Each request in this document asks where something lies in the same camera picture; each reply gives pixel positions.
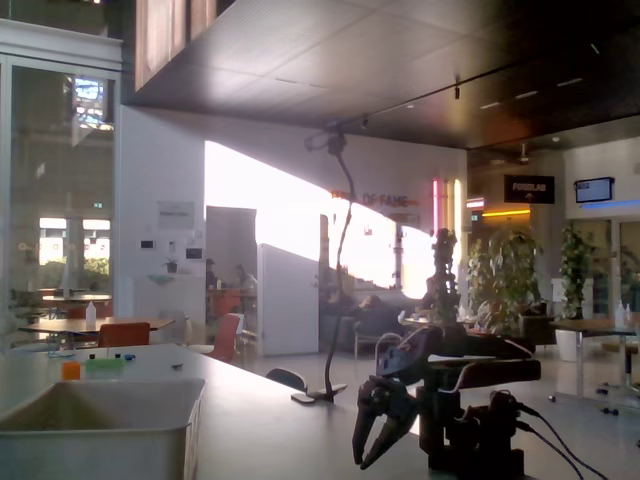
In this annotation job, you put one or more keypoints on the clear plastic bottle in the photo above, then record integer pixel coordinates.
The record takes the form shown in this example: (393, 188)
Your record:
(619, 316)
(91, 316)

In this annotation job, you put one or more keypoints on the dark table with metal legs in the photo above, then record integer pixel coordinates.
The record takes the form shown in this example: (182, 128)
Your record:
(595, 326)

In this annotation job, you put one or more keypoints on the small potted plant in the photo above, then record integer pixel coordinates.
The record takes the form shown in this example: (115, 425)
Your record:
(171, 266)

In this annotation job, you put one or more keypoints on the tall plant in white pot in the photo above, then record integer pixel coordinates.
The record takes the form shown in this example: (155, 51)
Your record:
(575, 270)

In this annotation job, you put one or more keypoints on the black ceiling spotlight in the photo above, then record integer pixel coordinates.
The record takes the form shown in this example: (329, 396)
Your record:
(457, 92)

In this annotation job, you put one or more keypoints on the large leafy indoor plant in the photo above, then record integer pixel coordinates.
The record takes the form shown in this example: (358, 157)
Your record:
(505, 280)

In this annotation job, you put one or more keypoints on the dark sofa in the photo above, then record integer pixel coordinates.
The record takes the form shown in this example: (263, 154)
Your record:
(340, 325)

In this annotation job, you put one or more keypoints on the black gooseneck clamp holder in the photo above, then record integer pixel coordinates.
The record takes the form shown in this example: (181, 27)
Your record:
(340, 260)

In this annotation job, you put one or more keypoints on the green block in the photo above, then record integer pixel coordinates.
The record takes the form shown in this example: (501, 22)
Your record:
(105, 366)

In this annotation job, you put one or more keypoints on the wall monitor screen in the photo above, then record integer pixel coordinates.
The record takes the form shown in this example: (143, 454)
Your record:
(594, 190)

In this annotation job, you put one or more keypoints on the white neon tube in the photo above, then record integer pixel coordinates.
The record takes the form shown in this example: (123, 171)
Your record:
(456, 210)

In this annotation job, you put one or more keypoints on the orange light strip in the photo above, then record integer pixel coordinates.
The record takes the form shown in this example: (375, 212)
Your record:
(506, 212)

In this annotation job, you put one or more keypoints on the seated person in dark top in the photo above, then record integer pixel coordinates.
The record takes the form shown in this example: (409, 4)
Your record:
(211, 272)

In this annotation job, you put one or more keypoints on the black SO-100 follower arm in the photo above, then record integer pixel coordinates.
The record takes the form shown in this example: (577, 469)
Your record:
(480, 367)

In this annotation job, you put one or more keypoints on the pink neon tube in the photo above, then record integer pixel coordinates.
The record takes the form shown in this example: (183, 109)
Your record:
(435, 207)

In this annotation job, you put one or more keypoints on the red chair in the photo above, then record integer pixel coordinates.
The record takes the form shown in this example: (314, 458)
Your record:
(225, 337)

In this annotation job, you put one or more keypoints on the seated person in light top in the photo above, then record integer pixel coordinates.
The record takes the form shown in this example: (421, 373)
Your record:
(246, 280)

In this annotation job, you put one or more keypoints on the wooden cafe table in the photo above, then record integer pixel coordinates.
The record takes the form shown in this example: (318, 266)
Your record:
(75, 298)
(75, 326)

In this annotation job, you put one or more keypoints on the white partition panel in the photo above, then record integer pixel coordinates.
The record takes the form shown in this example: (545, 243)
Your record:
(287, 300)

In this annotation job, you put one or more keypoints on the person lounging on sofa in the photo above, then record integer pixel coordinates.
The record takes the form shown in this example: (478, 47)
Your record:
(372, 306)

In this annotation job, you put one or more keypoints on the white plastic bin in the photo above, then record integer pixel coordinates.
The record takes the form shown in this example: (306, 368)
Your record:
(100, 450)

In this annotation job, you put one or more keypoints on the tall dark plant column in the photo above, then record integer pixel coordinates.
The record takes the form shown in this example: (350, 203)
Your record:
(445, 280)

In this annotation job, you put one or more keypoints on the orange chair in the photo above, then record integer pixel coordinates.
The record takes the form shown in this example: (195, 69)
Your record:
(124, 334)

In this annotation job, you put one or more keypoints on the orange cube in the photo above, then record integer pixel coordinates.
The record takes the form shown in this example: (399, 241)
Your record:
(71, 371)

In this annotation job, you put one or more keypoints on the dark teal perforated chair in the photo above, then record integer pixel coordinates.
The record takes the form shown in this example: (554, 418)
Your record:
(285, 378)

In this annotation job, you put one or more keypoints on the black foodlab sign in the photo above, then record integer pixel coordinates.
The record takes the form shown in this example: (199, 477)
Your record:
(529, 189)

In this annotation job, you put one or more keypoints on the black follower gripper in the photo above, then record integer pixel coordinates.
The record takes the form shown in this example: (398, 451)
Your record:
(384, 404)

